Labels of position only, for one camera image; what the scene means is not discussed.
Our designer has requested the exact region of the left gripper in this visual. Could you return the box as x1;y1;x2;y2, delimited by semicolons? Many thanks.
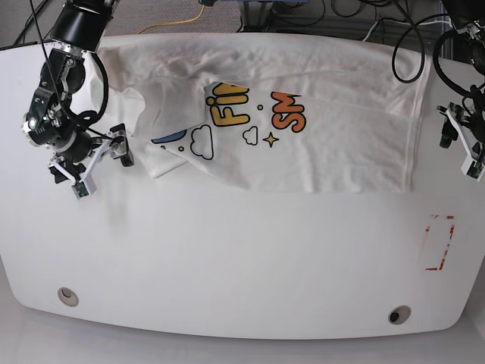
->
437;102;484;164

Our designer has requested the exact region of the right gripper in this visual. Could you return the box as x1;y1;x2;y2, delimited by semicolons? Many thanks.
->
47;124;134;187

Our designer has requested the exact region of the white printed t-shirt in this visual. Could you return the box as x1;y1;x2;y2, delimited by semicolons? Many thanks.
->
99;34;426;193

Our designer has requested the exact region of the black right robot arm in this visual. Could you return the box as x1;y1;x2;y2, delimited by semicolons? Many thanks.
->
22;1;134;198

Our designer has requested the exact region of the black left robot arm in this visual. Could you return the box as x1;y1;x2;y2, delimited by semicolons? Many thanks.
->
391;1;484;181

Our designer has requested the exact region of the red tape rectangle marking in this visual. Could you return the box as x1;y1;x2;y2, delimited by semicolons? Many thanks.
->
420;215;455;271

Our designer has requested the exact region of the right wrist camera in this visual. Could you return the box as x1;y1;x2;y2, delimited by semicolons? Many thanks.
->
71;179;97;200

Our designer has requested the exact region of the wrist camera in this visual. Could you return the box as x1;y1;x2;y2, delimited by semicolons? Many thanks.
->
71;179;97;200
461;155;484;182

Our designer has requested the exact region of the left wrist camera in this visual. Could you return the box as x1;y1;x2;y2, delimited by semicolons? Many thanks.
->
461;155;484;182

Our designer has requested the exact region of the left table cable grommet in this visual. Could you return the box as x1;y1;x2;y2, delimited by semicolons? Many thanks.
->
58;287;79;307

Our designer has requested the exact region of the table cable grommet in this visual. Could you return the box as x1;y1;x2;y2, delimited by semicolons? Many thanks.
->
58;287;79;307
388;306;411;325

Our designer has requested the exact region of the white cable on floor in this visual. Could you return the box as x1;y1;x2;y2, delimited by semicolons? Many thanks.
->
358;17;452;46

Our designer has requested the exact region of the yellow cable on floor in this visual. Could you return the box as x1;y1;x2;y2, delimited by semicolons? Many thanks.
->
138;3;208;35

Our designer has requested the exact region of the right table cable grommet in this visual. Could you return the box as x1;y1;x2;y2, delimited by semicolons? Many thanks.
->
388;306;411;325

